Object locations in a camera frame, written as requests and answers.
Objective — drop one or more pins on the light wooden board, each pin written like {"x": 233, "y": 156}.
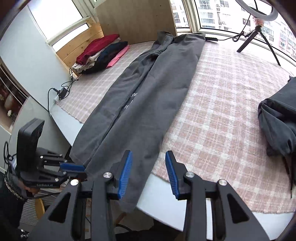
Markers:
{"x": 138, "y": 20}

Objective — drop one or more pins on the wall cabinet shelf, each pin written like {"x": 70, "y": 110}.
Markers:
{"x": 11, "y": 97}

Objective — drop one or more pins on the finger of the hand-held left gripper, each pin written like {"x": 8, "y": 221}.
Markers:
{"x": 74, "y": 175}
{"x": 72, "y": 168}

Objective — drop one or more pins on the person's left forearm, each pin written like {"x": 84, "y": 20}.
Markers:
{"x": 11, "y": 197}

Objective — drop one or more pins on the pine plank panel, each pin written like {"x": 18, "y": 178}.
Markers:
{"x": 76, "y": 44}

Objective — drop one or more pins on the pink plaid blanket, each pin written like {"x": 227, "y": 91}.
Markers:
{"x": 219, "y": 115}

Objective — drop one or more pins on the grey flower-print t-shirt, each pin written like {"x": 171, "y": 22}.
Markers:
{"x": 148, "y": 104}

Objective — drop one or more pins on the black power adapter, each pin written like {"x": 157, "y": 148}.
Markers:
{"x": 63, "y": 92}

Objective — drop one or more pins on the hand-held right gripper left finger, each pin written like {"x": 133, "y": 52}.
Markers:
{"x": 124, "y": 176}

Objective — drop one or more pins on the cream knit sweater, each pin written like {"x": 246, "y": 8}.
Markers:
{"x": 82, "y": 67}

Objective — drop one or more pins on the pink folded garment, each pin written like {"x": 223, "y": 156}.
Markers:
{"x": 118, "y": 58}

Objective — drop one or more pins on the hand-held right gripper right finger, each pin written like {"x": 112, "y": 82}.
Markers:
{"x": 172, "y": 176}

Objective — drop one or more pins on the dark navy folded garment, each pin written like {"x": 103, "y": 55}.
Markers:
{"x": 108, "y": 55}

